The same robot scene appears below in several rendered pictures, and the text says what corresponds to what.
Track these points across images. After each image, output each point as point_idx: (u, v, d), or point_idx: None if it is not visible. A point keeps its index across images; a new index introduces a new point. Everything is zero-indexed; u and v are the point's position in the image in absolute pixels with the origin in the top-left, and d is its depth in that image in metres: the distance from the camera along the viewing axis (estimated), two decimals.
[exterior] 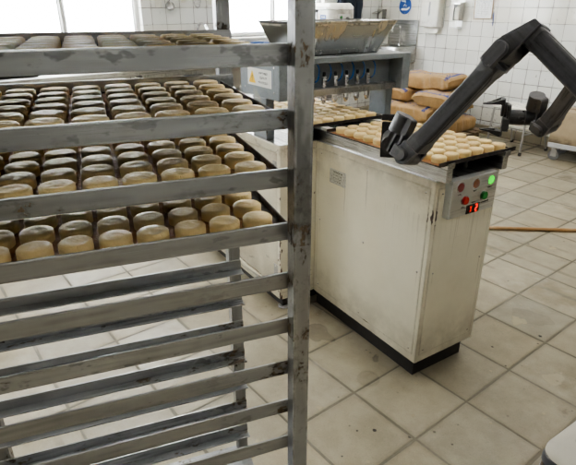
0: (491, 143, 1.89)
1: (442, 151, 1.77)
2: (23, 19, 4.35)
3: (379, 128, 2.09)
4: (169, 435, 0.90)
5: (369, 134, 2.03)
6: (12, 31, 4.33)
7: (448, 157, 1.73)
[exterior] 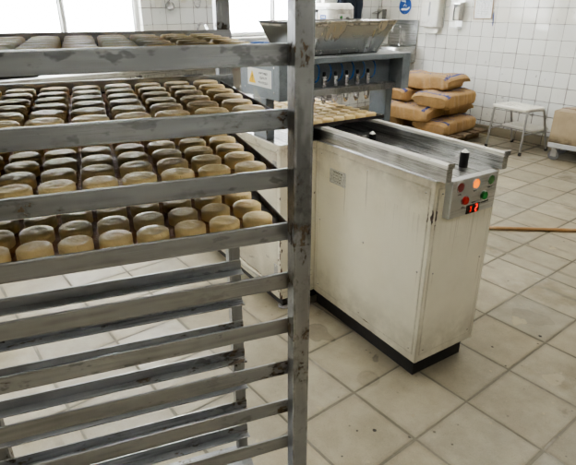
0: None
1: None
2: (23, 19, 4.35)
3: None
4: (169, 435, 0.90)
5: None
6: (12, 31, 4.33)
7: None
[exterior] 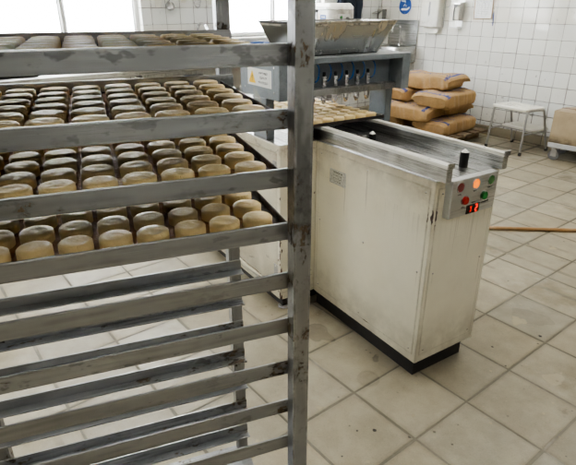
0: None
1: None
2: (23, 19, 4.35)
3: None
4: (169, 435, 0.90)
5: None
6: (12, 31, 4.33)
7: None
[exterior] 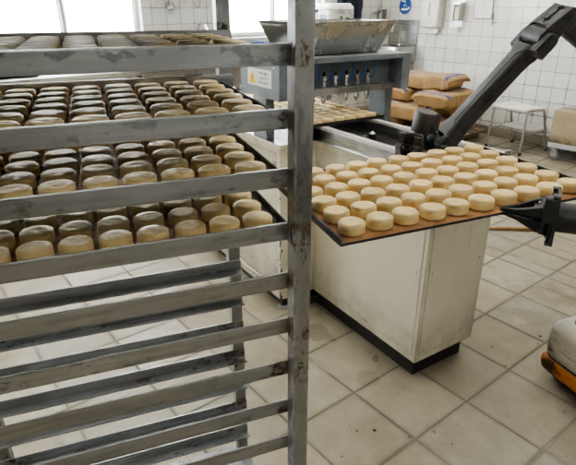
0: (468, 149, 1.34)
1: (534, 176, 1.13)
2: (23, 19, 4.35)
3: (366, 192, 1.07)
4: (169, 435, 0.90)
5: (400, 207, 1.01)
6: (12, 31, 4.33)
7: (557, 179, 1.13)
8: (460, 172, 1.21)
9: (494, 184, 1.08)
